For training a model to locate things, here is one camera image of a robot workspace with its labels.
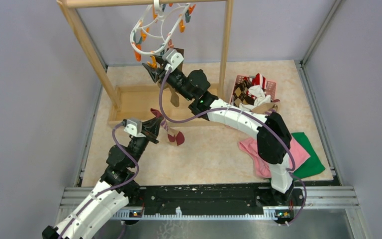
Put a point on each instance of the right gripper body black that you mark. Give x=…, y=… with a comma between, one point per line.
x=176, y=80

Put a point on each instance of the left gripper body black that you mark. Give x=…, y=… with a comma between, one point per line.
x=151, y=138

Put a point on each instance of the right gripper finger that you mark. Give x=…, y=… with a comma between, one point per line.
x=159, y=62
x=153, y=72

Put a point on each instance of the purple striped sock maroon cuff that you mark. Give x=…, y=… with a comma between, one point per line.
x=175, y=137

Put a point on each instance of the white round clip hanger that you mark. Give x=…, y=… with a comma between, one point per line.
x=152, y=35

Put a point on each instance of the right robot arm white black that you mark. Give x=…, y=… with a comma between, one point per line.
x=270, y=131

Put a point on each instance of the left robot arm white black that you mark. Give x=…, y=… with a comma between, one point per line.
x=116, y=187

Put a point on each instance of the wooden clothes rack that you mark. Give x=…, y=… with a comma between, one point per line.
x=130, y=99

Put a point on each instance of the brown argyle sock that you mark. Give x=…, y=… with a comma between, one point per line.
x=240, y=96

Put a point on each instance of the red white striped sock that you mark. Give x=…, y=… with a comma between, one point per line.
x=259, y=80

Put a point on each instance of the purple striped tan sock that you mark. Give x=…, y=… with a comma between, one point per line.
x=266, y=108

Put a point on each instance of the pink plastic basket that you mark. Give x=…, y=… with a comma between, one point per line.
x=270, y=90

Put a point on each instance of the green cloth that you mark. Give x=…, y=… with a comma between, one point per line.
x=307, y=162

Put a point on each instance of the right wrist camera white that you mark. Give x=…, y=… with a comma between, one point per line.
x=169, y=66

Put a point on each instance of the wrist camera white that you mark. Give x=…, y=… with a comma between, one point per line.
x=133, y=127
x=169, y=66

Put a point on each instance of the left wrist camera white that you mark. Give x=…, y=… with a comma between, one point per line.
x=133, y=127

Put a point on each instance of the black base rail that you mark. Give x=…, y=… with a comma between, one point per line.
x=212, y=202

